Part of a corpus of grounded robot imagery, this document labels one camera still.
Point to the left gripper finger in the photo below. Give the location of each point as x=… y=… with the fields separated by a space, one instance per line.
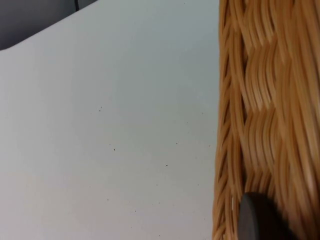
x=257 y=220

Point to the pale brown wicker basket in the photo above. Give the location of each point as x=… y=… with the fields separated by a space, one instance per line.
x=270 y=100

